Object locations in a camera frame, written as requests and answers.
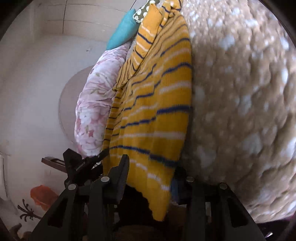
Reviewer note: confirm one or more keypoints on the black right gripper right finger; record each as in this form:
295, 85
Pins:
213, 212

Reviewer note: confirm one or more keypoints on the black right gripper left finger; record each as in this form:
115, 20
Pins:
85, 211

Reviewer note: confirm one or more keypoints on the yellow striped knit sweater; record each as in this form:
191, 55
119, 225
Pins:
149, 116

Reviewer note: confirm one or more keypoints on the orange floor item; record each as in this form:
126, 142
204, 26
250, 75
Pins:
43, 196

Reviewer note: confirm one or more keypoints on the pink floral duvet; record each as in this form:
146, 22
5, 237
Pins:
95, 101

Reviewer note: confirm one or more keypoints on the round beige headboard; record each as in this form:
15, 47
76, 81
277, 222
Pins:
68, 100

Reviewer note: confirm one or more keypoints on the beige dotted quilted bedspread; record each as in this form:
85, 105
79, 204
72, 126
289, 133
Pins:
242, 129

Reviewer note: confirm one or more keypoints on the teal pillow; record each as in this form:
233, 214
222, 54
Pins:
125, 31

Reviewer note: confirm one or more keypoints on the white glossy wardrobe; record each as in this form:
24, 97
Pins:
96, 20

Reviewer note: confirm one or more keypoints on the olive white-patterned bolster pillow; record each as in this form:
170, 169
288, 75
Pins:
141, 12

